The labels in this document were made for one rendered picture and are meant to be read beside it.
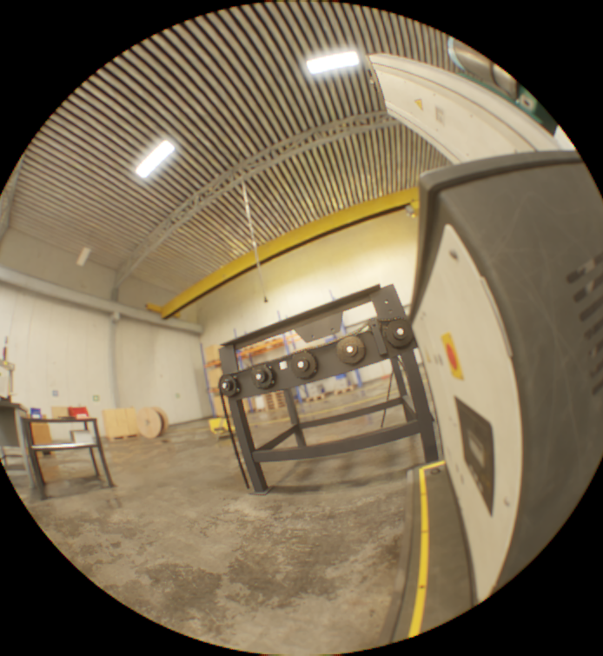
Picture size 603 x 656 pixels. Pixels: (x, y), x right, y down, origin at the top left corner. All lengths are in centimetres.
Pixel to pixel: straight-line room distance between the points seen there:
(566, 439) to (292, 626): 79
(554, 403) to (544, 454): 3
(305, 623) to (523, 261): 88
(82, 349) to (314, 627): 1095
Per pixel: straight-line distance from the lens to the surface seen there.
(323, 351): 128
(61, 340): 1094
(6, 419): 414
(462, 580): 48
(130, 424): 822
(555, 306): 16
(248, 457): 163
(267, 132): 833
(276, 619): 87
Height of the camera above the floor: 74
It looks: 15 degrees up
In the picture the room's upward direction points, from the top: 15 degrees counter-clockwise
